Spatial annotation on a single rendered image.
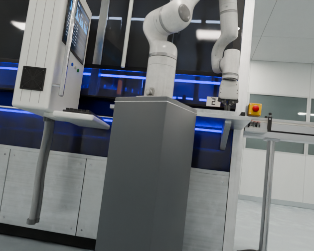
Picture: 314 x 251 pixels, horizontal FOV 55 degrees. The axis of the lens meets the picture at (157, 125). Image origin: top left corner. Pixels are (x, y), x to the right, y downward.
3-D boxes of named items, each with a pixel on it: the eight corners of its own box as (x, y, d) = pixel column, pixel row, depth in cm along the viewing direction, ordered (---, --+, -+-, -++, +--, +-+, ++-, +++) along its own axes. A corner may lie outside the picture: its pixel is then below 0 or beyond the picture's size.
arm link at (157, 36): (161, 53, 118) (168, -4, 120) (133, 61, 132) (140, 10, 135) (182, 62, 126) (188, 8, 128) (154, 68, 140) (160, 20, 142)
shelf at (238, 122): (132, 121, 200) (132, 118, 201) (239, 131, 188) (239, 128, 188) (109, 107, 153) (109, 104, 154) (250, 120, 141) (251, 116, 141)
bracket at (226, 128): (219, 149, 181) (222, 128, 182) (225, 150, 180) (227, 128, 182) (223, 146, 148) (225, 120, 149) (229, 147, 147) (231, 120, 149)
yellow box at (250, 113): (246, 116, 187) (247, 104, 188) (258, 117, 186) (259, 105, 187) (248, 114, 180) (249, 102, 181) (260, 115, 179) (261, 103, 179)
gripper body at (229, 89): (238, 81, 159) (237, 102, 158) (219, 80, 161) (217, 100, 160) (240, 77, 152) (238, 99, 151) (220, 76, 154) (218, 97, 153)
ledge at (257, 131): (241, 132, 194) (241, 129, 194) (262, 134, 191) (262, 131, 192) (244, 130, 180) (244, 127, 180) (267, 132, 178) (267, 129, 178)
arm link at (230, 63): (217, 74, 158) (232, 71, 151) (219, 50, 159) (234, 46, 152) (227, 78, 163) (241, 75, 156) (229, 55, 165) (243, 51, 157)
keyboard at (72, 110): (83, 121, 186) (84, 117, 186) (105, 124, 186) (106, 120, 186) (62, 111, 146) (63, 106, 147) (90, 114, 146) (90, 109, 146)
